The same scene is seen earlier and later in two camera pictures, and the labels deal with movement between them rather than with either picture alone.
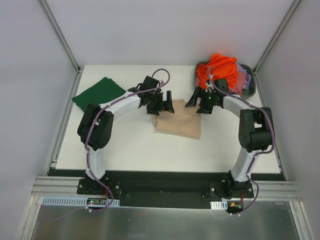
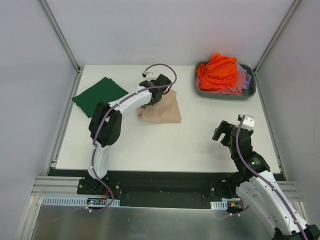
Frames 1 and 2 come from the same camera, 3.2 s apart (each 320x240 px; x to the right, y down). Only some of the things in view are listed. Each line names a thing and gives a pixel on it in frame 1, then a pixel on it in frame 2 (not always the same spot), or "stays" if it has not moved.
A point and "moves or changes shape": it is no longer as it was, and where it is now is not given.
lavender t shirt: (240, 68) stays
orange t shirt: (223, 67) stays
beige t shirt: (185, 121) moves or changes shape
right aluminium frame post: (276, 35) stays
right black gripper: (200, 100) → (223, 131)
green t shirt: (104, 91) stays
